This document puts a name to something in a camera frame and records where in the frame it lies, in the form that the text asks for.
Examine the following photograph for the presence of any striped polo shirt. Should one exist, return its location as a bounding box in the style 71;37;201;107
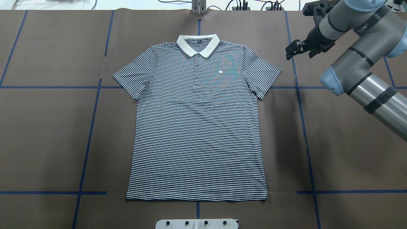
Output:
113;34;282;202

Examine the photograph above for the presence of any aluminium frame post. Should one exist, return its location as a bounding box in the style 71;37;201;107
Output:
191;0;207;15

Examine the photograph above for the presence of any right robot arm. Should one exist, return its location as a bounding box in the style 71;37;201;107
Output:
285;0;407;140

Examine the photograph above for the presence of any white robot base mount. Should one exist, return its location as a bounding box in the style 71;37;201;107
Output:
155;219;239;229

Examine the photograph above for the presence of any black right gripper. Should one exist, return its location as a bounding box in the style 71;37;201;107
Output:
285;2;336;60

